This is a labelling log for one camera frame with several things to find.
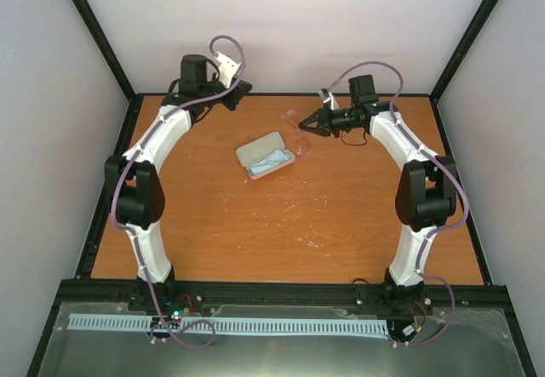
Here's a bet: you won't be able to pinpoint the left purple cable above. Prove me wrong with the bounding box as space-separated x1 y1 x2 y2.
109 35 248 348

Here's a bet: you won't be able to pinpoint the pink glasses case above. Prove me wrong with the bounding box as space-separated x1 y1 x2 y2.
235 131 295 180

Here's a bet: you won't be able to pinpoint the clear plastic sheet cover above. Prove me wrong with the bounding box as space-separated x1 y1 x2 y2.
38 304 524 376

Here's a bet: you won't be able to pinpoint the brown transparent sunglasses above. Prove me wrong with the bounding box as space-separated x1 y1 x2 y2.
282 109 310 157

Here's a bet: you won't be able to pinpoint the right black frame post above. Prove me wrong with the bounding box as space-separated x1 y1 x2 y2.
428 0 519 101

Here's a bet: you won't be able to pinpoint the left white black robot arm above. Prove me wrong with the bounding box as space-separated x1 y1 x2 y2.
105 52 252 311

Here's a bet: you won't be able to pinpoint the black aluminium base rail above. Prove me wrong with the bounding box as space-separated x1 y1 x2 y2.
54 278 512 310

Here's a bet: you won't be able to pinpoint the light blue cleaning cloth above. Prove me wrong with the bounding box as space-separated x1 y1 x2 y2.
248 150 290 176

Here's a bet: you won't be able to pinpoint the black frame post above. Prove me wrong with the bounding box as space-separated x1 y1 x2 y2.
428 0 519 101
54 0 138 101

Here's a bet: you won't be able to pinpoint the light blue slotted cable duct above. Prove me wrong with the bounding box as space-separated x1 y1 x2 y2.
66 314 388 339

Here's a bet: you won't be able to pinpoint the left black frame post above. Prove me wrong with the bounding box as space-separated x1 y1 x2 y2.
54 0 138 101

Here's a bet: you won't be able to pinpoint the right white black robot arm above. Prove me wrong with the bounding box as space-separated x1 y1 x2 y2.
299 75 457 314

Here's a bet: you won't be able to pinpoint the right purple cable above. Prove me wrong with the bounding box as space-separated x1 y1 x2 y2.
326 60 470 348

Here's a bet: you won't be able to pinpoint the purple cable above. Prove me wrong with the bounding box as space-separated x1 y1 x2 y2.
109 35 248 348
326 60 470 348

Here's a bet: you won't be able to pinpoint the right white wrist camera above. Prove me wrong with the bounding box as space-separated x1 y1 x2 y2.
318 89 339 111

